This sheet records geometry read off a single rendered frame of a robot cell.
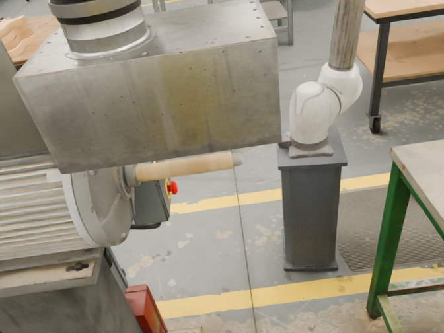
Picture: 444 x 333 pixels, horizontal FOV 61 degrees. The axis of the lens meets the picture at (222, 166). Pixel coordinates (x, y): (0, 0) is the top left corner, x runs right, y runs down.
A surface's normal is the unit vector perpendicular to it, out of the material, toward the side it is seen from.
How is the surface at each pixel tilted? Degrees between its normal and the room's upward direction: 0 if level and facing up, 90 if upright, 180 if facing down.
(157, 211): 90
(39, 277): 0
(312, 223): 90
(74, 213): 76
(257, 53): 90
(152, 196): 90
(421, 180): 0
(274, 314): 0
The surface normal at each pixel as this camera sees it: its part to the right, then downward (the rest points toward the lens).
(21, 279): -0.14, -0.77
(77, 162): 0.06, 0.61
